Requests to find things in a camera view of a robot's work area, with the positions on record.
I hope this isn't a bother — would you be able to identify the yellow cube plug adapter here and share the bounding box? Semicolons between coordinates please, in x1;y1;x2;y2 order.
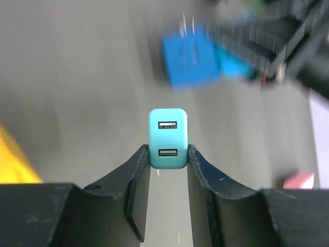
0;124;43;184

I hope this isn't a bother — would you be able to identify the pink triangular socket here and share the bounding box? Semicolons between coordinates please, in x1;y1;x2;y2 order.
283;172;315;189

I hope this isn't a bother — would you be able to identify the blue cube socket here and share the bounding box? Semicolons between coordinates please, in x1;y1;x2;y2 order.
162;23;220;90

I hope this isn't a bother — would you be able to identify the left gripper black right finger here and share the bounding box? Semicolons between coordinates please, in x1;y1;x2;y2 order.
187;145;261;246

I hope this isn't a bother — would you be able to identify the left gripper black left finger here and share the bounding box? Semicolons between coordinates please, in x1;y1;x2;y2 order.
84;145;151;243

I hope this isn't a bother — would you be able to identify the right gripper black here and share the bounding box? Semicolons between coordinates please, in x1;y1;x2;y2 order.
208;1;328;90

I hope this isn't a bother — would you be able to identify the teal plug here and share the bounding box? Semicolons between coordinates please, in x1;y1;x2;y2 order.
149;108;188;170

